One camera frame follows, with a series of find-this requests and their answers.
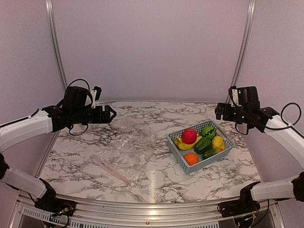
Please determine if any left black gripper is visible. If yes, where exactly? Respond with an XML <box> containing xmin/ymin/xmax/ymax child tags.
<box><xmin>71</xmin><ymin>104</ymin><xmax>116</xmax><ymax>124</ymax></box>

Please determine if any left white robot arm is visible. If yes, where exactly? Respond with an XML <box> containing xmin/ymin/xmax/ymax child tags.
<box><xmin>0</xmin><ymin>86</ymin><xmax>117</xmax><ymax>211</ymax></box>

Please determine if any yellow banana toy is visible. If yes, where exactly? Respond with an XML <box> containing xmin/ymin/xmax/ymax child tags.
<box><xmin>174</xmin><ymin>134</ymin><xmax>202</xmax><ymax>151</ymax></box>

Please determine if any green orange mango toy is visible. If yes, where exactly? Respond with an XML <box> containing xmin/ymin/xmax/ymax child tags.
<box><xmin>202</xmin><ymin>148</ymin><xmax>221</xmax><ymax>160</ymax></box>

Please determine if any green bell pepper toy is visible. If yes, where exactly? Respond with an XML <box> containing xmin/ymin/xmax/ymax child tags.
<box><xmin>194</xmin><ymin>137</ymin><xmax>212</xmax><ymax>154</ymax></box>

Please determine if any orange toy fruit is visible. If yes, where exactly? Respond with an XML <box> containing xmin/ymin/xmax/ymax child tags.
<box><xmin>184</xmin><ymin>152</ymin><xmax>200</xmax><ymax>166</ymax></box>

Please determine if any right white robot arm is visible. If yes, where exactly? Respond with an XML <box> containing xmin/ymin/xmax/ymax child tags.
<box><xmin>215</xmin><ymin>86</ymin><xmax>304</xmax><ymax>213</ymax></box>

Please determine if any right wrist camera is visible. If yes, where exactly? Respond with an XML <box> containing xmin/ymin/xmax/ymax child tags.
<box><xmin>228</xmin><ymin>86</ymin><xmax>239</xmax><ymax>106</ymax></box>

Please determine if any aluminium front rail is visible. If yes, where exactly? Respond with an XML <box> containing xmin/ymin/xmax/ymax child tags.
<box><xmin>9</xmin><ymin>190</ymin><xmax>285</xmax><ymax>228</ymax></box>

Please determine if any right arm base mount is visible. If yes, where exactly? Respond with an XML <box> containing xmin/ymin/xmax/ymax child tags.
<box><xmin>217</xmin><ymin>181</ymin><xmax>260</xmax><ymax>218</ymax></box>

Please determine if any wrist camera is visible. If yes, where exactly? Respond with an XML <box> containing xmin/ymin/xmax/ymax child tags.
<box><xmin>228</xmin><ymin>86</ymin><xmax>239</xmax><ymax>106</ymax></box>
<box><xmin>91</xmin><ymin>86</ymin><xmax>102</xmax><ymax>108</ymax></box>

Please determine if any clear zip top bag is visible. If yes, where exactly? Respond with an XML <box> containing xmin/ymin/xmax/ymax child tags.
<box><xmin>91</xmin><ymin>117</ymin><xmax>157</xmax><ymax>187</ymax></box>

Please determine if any aluminium frame post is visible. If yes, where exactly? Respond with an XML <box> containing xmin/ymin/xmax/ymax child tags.
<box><xmin>45</xmin><ymin>0</ymin><xmax>68</xmax><ymax>93</ymax></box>
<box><xmin>229</xmin><ymin>0</ymin><xmax>257</xmax><ymax>105</ymax></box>

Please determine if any green watermelon toy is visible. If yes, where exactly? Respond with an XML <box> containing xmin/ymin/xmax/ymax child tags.
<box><xmin>201</xmin><ymin>126</ymin><xmax>216</xmax><ymax>140</ymax></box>

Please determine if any red apple toy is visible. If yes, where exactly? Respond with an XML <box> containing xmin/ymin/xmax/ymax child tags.
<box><xmin>182</xmin><ymin>128</ymin><xmax>197</xmax><ymax>144</ymax></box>

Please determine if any right aluminium frame post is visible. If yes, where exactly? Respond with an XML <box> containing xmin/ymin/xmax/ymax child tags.
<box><xmin>229</xmin><ymin>0</ymin><xmax>257</xmax><ymax>105</ymax></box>

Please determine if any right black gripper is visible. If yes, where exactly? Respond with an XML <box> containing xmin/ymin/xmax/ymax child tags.
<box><xmin>216</xmin><ymin>102</ymin><xmax>250</xmax><ymax>124</ymax></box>

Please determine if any left aluminium frame post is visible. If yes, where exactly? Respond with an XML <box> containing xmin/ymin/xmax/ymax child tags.
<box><xmin>45</xmin><ymin>0</ymin><xmax>68</xmax><ymax>93</ymax></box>

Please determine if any yellow bell pepper toy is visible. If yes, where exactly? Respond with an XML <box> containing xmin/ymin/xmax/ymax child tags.
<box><xmin>212</xmin><ymin>136</ymin><xmax>226</xmax><ymax>151</ymax></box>

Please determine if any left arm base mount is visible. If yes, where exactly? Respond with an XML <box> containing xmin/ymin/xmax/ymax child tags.
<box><xmin>35</xmin><ymin>178</ymin><xmax>76</xmax><ymax>216</ymax></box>

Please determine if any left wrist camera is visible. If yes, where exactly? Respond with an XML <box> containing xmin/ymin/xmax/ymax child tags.
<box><xmin>91</xmin><ymin>86</ymin><xmax>102</xmax><ymax>108</ymax></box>

